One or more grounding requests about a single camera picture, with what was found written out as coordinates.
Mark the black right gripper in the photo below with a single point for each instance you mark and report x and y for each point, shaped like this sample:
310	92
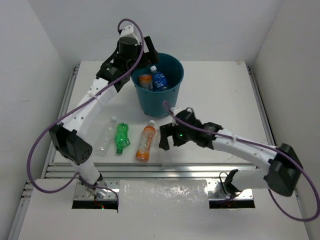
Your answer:
167	130

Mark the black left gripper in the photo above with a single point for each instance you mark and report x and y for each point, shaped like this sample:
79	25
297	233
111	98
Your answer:
149	52

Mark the orange bottle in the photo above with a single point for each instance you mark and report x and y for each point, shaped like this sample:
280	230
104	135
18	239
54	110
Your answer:
146	140
146	82

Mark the clear bottle white cap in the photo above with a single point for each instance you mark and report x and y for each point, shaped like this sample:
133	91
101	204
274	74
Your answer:
166	159

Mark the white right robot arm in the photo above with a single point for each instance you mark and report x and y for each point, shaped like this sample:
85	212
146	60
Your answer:
276	167

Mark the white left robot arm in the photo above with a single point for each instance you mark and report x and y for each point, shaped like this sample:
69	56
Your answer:
68	134

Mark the teal plastic bin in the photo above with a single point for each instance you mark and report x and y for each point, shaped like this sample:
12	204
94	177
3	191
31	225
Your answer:
151	102

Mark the crushed green plastic bottle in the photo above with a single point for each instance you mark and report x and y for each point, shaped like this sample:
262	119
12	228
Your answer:
121	137

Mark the clear bottle far left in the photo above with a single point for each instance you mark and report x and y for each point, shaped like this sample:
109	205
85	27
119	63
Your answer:
105	138

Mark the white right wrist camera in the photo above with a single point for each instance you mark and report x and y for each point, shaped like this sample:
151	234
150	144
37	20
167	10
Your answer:
175	110

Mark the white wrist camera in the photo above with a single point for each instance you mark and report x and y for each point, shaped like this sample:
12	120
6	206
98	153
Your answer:
129	31
175	110

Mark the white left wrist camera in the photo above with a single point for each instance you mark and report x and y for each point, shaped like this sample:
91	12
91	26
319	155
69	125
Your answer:
129	31

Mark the aluminium table frame rails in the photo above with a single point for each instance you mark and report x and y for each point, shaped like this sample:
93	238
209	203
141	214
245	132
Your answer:
170	204

